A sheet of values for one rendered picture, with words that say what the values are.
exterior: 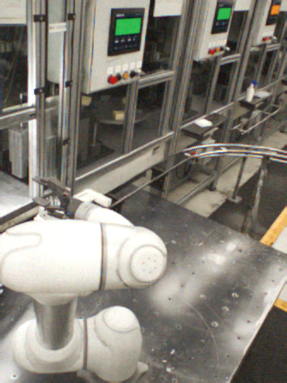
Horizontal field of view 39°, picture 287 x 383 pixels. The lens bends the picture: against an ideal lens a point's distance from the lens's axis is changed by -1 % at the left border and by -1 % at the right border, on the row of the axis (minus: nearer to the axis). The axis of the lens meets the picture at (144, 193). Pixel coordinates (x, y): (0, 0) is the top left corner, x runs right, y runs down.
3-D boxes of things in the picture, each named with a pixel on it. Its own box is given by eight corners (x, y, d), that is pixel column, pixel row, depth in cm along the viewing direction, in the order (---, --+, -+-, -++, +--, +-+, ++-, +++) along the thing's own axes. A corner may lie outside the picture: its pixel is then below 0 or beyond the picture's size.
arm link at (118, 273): (158, 220, 91) (96, 219, 88) (181, 229, 73) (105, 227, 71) (155, 279, 91) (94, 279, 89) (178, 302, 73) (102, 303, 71)
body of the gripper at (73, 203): (88, 218, 147) (68, 208, 150) (89, 197, 142) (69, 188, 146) (73, 226, 141) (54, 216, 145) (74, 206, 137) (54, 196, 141)
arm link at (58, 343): (84, 376, 132) (12, 380, 128) (83, 326, 141) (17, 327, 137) (111, 280, 70) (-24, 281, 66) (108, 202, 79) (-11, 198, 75)
